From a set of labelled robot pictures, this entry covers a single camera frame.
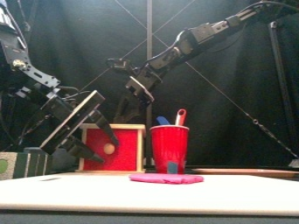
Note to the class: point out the white cutting board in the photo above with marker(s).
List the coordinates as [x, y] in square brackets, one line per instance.
[147, 194]

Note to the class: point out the red plastic cup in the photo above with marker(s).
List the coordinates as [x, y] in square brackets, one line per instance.
[170, 149]

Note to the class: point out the green striped box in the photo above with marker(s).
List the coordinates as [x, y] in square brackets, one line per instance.
[23, 164]

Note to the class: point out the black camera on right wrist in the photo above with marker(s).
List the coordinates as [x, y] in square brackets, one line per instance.
[119, 64]

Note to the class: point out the black slanted frame strut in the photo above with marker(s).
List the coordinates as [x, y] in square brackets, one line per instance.
[282, 78]

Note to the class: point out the flat pink dough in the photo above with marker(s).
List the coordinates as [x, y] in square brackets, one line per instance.
[166, 178]

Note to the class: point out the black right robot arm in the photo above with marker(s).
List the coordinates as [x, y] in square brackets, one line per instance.
[210, 35]

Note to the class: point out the red wooden drawer box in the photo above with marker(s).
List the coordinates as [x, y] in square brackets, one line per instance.
[116, 147]

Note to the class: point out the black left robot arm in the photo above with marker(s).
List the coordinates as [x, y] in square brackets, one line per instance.
[23, 67]

